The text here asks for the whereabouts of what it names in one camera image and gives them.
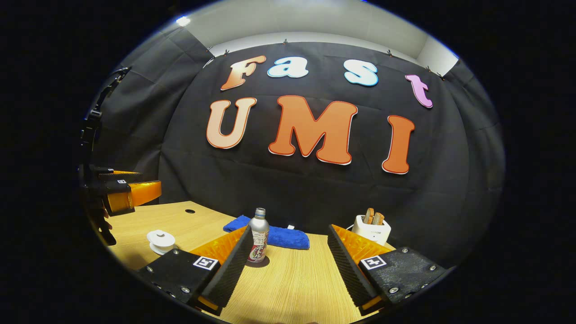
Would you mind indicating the silver water bottle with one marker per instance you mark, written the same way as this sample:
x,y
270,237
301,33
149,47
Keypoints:
x,y
258,234

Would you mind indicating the dark round coaster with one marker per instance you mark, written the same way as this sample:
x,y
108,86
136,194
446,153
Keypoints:
x,y
265,263

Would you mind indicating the toast slice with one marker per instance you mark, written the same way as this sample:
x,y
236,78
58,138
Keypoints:
x,y
369,217
379,219

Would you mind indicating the ceiling light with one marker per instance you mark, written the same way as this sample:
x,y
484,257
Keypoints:
x,y
182,20

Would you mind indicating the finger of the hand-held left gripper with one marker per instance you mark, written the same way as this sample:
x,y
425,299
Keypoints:
x,y
117,193
119,175

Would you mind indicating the white toaster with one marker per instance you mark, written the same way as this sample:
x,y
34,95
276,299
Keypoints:
x,y
371,233

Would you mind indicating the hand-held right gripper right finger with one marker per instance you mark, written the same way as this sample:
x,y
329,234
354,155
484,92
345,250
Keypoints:
x,y
346,265

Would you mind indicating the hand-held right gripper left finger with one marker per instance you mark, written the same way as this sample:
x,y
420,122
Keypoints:
x,y
231,270

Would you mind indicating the black backdrop cloth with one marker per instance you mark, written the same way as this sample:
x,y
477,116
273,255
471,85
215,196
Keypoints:
x,y
315,189

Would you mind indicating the blue towel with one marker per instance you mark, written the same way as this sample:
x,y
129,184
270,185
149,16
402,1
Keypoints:
x,y
288,238

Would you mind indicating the white saucer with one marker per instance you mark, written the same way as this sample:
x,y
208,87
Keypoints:
x,y
158,252

